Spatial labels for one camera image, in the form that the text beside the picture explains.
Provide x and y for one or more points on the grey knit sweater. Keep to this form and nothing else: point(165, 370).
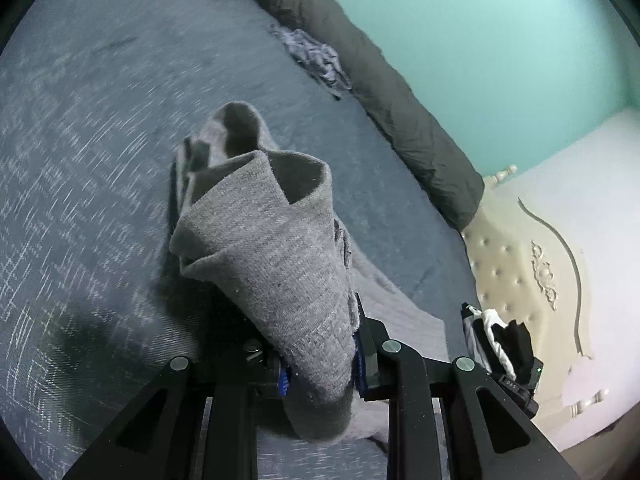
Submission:
point(280, 260)

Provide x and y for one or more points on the cream tufted headboard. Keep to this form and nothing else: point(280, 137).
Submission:
point(515, 285)

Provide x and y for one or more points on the dark grey rolled duvet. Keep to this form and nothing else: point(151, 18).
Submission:
point(400, 110)

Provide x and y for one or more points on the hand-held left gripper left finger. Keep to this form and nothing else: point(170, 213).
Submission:
point(225, 385)

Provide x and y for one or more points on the black white folded clothes stack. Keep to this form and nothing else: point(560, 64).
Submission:
point(500, 340)

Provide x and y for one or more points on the blue-grey crumpled shorts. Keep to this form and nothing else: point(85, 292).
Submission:
point(315, 57)

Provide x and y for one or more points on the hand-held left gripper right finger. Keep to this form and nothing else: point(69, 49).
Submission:
point(370, 350)

